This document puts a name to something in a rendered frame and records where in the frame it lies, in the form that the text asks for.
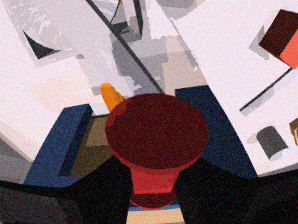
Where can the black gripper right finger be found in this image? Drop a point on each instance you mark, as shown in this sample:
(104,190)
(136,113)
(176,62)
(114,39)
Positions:
(210,195)

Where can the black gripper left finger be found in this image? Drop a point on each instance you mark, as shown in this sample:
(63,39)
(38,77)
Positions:
(102,197)

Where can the grey cylinder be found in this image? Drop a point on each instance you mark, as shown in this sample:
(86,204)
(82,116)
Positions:
(272,143)

